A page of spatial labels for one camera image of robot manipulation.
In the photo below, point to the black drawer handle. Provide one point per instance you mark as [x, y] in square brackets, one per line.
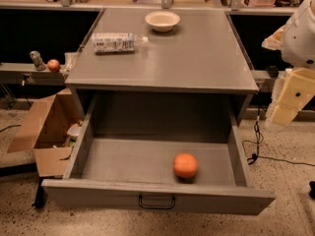
[155, 202]

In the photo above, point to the white bowl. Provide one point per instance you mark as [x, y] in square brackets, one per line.
[162, 21]

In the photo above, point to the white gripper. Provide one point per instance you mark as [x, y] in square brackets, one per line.
[299, 44]

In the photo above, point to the brown cardboard box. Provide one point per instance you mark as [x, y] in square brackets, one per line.
[45, 132]

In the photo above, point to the small black device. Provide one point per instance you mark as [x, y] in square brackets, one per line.
[272, 71]

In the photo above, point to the grey cabinet counter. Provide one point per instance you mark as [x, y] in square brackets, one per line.
[201, 54]

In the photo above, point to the small red apple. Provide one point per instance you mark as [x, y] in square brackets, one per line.
[53, 65]

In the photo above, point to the orange fruit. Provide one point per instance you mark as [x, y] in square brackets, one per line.
[185, 165]

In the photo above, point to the grey open drawer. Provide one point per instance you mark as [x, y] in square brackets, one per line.
[127, 146]

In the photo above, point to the small grey figurine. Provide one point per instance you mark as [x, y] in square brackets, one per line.
[37, 61]

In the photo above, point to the clear plastic water bottle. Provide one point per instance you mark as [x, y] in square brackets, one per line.
[117, 42]

